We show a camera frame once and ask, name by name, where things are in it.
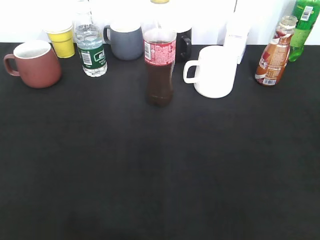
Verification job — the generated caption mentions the green sprite bottle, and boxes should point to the green sprite bottle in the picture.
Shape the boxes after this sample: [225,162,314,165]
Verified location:
[288,0,320,62]

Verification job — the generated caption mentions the grey ceramic mug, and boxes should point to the grey ceramic mug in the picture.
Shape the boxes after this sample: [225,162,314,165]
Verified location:
[103,20,144,61]

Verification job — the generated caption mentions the clear water bottle green label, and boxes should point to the clear water bottle green label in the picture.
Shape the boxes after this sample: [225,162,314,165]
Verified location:
[74,0,108,78]

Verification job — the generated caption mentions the cola bottle red label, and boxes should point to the cola bottle red label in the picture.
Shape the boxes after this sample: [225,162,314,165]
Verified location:
[141,0,177,107]

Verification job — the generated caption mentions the black ceramic mug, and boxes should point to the black ceramic mug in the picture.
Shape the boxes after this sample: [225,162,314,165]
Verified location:
[175,28,192,62]

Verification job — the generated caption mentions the red ceramic mug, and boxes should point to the red ceramic mug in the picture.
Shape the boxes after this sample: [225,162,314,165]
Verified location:
[3,40,62,89]

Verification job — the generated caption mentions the yellow paper cup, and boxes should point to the yellow paper cup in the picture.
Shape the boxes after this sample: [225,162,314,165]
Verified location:
[44,20,75,59]

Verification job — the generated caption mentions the white ceramic mug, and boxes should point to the white ceramic mug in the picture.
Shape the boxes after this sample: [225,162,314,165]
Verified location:
[183,45,238,99]

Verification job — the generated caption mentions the white milk carton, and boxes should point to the white milk carton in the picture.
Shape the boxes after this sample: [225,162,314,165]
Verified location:
[223,12,251,65]

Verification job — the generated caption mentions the brown coffee drink bottle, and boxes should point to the brown coffee drink bottle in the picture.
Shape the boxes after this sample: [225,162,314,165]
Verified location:
[254,15,298,87]

